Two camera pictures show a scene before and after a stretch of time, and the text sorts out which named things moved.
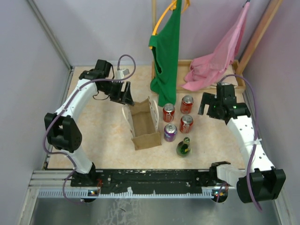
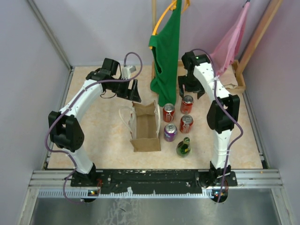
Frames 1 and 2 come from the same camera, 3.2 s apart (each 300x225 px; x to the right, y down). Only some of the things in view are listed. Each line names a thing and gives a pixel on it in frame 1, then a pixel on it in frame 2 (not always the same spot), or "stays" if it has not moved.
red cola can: (186, 104) stays
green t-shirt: (166, 47) stays
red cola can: (168, 112) stays
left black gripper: (119, 97) -> (131, 94)
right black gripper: (208, 99) -> (198, 88)
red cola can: (186, 123) stays
